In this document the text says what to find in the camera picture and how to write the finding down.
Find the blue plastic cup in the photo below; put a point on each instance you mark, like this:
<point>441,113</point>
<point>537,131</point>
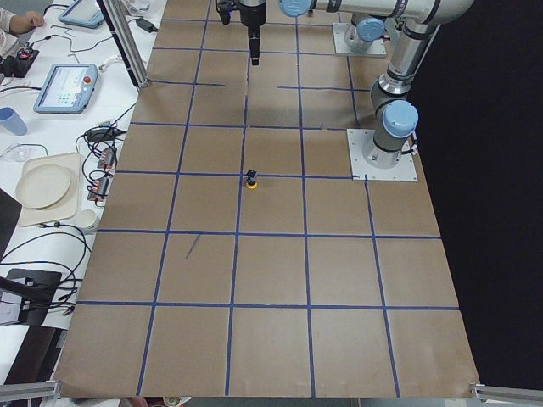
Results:
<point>12,122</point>

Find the beige tray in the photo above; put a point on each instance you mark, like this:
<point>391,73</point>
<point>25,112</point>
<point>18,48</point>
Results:
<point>67,206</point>

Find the near blue teach pendant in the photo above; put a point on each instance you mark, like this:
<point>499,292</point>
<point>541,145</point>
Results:
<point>67,89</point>

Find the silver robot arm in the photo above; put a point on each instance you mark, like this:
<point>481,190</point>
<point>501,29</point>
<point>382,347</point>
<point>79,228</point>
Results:
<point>362,36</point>
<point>397,118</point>

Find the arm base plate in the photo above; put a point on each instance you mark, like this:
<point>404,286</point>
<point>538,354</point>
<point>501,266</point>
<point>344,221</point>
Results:
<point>347,43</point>
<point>369,163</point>

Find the far blue teach pendant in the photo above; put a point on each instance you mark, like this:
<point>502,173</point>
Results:
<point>83,13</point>

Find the blue teach pendant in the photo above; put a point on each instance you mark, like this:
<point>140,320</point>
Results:
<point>67,89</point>
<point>83,13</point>

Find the yellow push button switch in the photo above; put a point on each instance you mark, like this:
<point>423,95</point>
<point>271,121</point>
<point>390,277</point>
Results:
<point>251,179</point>

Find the black power adapter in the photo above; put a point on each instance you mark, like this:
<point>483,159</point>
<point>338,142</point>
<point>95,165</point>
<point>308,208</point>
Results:
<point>146,25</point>

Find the beige round plate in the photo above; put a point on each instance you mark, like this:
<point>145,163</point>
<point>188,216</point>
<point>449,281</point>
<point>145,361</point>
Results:
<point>43,186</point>

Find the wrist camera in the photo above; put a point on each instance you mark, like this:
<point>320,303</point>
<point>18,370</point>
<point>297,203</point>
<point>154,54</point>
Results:
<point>224,9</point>

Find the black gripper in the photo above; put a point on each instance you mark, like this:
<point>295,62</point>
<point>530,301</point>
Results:
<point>253,19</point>

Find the white paper cup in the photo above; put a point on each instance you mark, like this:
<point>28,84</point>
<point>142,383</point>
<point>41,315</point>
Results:
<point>87,220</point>

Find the person hand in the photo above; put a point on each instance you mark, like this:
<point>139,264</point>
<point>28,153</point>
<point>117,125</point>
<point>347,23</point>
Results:
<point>34,19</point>

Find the aluminium frame post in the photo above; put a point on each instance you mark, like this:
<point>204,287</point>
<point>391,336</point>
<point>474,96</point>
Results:
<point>124,40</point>

